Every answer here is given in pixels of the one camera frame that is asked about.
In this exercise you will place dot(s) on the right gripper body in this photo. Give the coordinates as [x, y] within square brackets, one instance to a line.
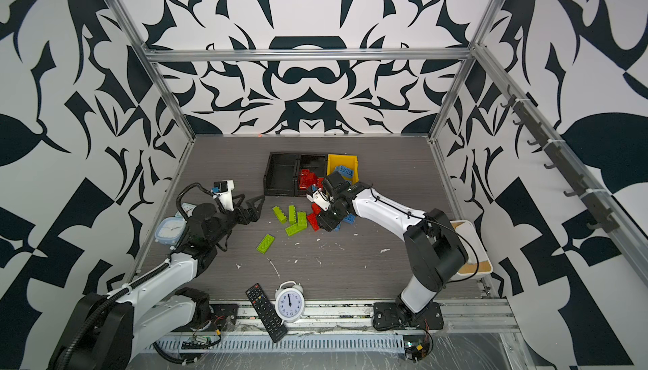
[333, 216]

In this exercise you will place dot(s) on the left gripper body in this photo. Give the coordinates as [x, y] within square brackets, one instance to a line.
[225, 222]

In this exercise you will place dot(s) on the blue lego brick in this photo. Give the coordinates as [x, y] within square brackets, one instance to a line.
[345, 172]
[349, 219]

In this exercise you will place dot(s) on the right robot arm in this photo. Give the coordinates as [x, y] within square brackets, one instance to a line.
[434, 249]

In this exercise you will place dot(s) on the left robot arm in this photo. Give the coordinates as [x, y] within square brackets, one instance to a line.
[107, 331]

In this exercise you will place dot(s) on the small green square clock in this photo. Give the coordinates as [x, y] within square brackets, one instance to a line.
[187, 208]

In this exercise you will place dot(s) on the green lego brick left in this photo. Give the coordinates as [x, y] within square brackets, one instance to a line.
[280, 215]

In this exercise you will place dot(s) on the yellow bin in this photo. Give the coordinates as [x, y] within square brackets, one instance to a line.
[349, 161]

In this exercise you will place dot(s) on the lone green lego brick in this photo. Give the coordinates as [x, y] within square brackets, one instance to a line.
[265, 244]

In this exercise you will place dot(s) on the black middle bin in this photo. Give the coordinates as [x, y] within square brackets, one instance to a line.
[315, 163]

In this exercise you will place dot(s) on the black bin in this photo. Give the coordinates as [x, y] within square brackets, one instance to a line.
[280, 178]
[315, 163]

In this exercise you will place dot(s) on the blue square clock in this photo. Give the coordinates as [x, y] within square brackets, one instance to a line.
[170, 231]

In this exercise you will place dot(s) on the red lego brick cluster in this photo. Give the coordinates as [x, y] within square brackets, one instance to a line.
[312, 218]

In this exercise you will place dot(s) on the green lego brick upright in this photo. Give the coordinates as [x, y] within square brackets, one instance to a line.
[292, 215]

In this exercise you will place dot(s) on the black left bin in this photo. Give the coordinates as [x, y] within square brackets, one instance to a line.
[280, 178]

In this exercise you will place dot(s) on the white twin-bell alarm clock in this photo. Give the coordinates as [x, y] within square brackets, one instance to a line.
[290, 301]

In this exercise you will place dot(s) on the black remote control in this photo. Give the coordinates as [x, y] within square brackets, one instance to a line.
[266, 312]

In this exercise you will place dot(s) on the white wooden-top tray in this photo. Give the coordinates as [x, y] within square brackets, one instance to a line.
[478, 264]

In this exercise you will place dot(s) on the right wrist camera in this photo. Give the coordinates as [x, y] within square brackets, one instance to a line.
[318, 198]

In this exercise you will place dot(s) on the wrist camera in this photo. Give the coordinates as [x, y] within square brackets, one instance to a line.
[222, 193]
[318, 198]

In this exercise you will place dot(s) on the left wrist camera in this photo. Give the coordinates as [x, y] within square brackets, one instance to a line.
[222, 193]

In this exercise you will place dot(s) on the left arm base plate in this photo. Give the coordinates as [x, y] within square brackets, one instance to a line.
[220, 317]

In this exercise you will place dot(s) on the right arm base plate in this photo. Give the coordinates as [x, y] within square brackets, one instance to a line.
[393, 316]

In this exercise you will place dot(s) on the white cable duct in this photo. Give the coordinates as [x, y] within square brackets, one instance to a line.
[388, 343]

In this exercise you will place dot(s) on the wall hook rail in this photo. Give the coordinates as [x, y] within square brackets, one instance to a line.
[562, 158]

